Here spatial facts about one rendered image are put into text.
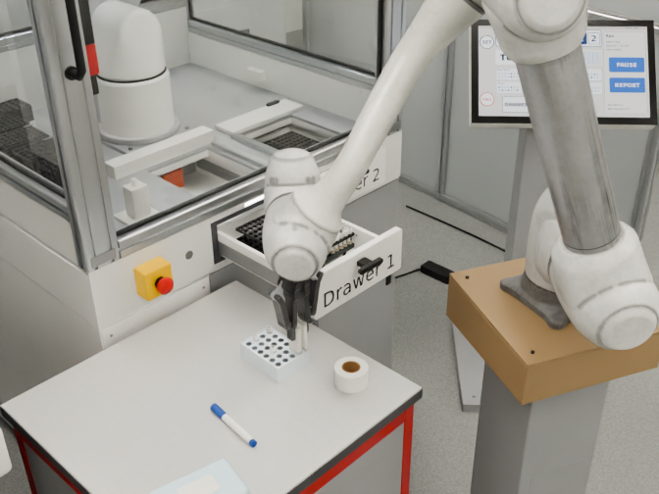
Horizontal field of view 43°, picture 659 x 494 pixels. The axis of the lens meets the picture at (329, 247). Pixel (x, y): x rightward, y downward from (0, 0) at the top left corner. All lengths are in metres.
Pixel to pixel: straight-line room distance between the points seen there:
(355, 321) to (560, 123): 1.35
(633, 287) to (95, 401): 1.05
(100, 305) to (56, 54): 0.55
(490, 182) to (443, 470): 1.58
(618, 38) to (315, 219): 1.43
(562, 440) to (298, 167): 0.91
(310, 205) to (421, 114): 2.64
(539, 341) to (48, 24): 1.10
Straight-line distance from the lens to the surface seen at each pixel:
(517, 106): 2.45
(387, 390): 1.72
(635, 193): 3.37
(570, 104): 1.34
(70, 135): 1.68
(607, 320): 1.51
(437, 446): 2.71
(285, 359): 1.75
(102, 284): 1.84
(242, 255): 1.94
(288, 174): 1.49
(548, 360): 1.68
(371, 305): 2.58
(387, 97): 1.41
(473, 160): 3.83
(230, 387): 1.74
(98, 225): 1.78
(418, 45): 1.43
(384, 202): 2.44
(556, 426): 1.96
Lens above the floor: 1.89
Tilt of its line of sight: 31 degrees down
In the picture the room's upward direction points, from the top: 1 degrees counter-clockwise
